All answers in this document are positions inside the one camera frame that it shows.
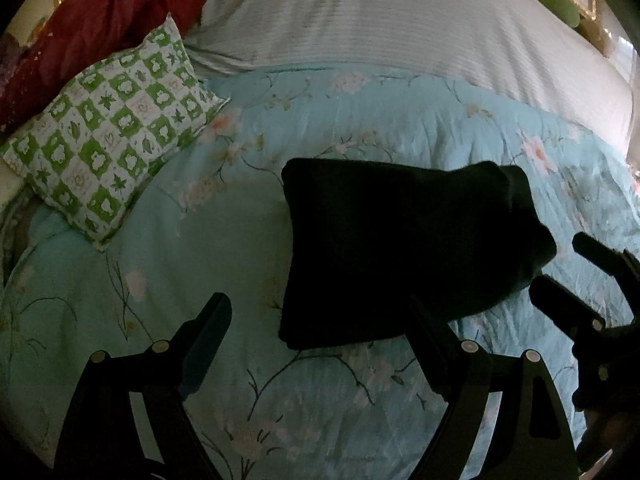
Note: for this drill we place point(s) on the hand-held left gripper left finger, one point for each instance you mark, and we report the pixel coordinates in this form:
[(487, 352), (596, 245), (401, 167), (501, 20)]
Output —
[(200, 360)]

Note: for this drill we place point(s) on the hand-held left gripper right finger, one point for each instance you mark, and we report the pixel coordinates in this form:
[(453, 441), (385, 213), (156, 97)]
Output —
[(434, 355)]

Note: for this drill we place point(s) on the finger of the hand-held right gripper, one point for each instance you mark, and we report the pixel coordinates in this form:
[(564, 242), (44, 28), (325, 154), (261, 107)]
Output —
[(560, 300), (597, 255)]

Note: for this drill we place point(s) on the black pants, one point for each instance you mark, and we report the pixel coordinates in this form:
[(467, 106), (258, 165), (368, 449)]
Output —
[(400, 240)]

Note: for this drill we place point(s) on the light blue floral blanket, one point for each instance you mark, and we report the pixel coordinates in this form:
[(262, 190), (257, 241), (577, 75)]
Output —
[(200, 240)]

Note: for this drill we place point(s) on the green white checkered pillow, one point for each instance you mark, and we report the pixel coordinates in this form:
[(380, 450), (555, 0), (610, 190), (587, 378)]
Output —
[(110, 125)]

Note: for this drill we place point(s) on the white striped bed sheet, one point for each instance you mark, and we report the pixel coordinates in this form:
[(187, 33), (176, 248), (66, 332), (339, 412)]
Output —
[(400, 20)]

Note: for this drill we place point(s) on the red blanket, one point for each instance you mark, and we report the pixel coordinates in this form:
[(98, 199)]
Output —
[(110, 10)]

